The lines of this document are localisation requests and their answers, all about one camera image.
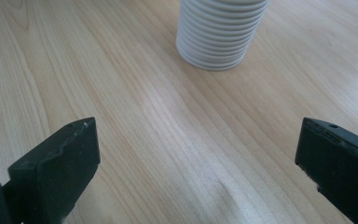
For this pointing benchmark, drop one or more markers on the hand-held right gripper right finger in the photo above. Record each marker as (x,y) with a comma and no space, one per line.
(341,165)

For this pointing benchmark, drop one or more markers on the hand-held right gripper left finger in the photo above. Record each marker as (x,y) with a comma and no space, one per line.
(59,174)

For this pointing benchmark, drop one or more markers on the stack of white paper cups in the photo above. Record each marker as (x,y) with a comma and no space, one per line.
(222,34)

